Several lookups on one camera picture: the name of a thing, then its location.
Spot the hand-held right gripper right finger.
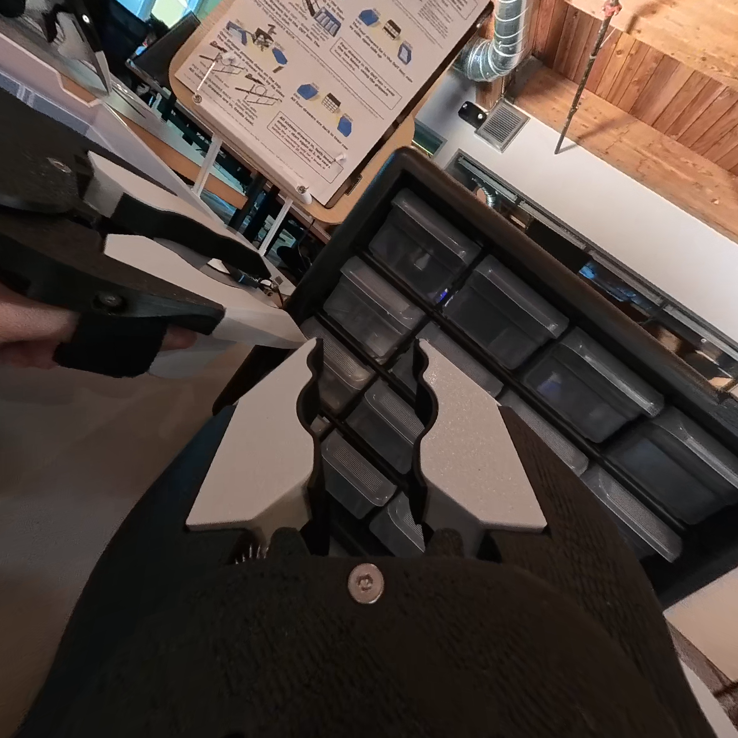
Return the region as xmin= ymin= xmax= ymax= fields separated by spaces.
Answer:
xmin=411 ymin=339 xmax=549 ymax=550

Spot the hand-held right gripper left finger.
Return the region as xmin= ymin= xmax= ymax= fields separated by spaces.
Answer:
xmin=184 ymin=338 xmax=325 ymax=543

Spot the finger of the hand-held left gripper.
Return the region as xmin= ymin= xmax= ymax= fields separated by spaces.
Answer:
xmin=103 ymin=233 xmax=308 ymax=351
xmin=85 ymin=151 xmax=273 ymax=282

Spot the clear plastic storage bin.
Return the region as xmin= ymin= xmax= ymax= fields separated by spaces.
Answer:
xmin=0 ymin=32 xmax=194 ymax=199

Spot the black drawer cabinet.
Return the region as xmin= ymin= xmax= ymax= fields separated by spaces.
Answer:
xmin=213 ymin=147 xmax=738 ymax=609

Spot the person's left hand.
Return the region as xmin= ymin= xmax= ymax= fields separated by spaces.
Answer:
xmin=0 ymin=283 xmax=80 ymax=371

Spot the small black blue device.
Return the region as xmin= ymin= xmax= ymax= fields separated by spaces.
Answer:
xmin=231 ymin=268 xmax=283 ymax=295

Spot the idle hand-held gripper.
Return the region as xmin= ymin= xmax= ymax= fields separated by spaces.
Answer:
xmin=0 ymin=0 xmax=113 ymax=96

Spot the white wire board stand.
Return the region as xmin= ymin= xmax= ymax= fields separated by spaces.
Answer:
xmin=190 ymin=135 xmax=315 ymax=254

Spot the white wall vent grille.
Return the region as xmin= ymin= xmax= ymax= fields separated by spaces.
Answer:
xmin=475 ymin=101 xmax=530 ymax=152

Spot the silver ventilation duct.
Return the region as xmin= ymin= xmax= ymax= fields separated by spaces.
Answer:
xmin=455 ymin=0 xmax=537 ymax=81

